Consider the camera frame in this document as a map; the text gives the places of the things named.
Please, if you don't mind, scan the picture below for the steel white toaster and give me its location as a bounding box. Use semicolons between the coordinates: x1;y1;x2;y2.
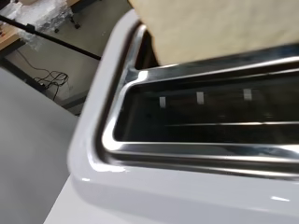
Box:
43;8;299;224

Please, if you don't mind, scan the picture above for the black rod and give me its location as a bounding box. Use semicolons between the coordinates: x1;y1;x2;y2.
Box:
0;14;103;62

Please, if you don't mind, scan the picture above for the clear plastic wrap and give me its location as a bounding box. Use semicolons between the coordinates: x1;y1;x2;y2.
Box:
4;0;75;51

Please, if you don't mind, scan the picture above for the wooden desk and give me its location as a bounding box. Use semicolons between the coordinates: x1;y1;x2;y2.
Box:
0;21;26;53

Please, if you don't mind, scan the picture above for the black cable bundle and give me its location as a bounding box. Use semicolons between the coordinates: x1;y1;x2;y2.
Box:
15;49;70;102

